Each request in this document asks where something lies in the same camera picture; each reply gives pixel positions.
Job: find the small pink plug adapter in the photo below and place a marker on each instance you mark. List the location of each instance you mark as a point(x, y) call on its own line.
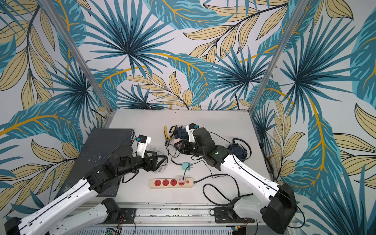
point(181, 179)

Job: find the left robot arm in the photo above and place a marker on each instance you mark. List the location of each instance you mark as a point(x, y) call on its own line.
point(54, 218)

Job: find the dark blue fan centre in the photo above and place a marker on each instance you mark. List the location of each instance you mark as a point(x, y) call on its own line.
point(180, 133)

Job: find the teal plug adapter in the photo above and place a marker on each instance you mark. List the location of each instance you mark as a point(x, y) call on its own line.
point(186, 166)

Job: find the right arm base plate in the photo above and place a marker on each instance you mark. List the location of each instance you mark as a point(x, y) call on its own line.
point(223, 215)

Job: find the beige red power strip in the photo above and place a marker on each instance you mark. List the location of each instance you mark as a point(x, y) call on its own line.
point(170, 183)

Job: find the dark blue fan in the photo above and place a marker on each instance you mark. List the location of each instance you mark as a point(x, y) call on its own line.
point(240, 148)
point(180, 133)

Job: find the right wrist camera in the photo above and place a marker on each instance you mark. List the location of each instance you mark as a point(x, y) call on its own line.
point(190, 129)

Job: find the aluminium front rail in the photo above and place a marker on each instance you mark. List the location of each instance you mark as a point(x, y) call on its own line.
point(147, 214)

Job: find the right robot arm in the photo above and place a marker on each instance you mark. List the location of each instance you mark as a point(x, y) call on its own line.
point(277, 204)

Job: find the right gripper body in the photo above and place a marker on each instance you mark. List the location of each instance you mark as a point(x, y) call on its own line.
point(183, 147)

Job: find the dark blue fan right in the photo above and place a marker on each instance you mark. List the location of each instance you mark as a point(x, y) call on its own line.
point(240, 148)

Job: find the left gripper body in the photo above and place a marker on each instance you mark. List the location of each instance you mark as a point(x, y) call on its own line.
point(148, 166)

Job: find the yellow black pliers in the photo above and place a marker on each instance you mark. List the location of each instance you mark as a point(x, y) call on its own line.
point(169, 134)

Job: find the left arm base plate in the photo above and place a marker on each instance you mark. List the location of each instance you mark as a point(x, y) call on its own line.
point(124, 216)

